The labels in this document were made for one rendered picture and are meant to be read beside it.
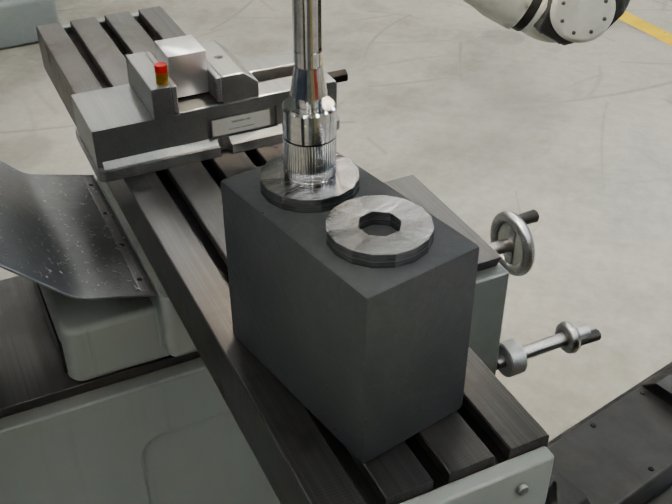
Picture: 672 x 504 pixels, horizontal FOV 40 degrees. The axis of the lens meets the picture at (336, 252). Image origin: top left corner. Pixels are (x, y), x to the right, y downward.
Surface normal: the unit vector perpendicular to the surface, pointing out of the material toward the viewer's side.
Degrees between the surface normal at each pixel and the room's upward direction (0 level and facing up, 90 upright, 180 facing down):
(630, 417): 0
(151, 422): 90
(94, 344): 90
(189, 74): 90
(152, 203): 0
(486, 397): 0
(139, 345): 90
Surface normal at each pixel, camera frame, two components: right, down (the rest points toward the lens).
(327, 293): -0.80, 0.35
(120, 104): 0.00, -0.82
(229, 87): 0.43, 0.52
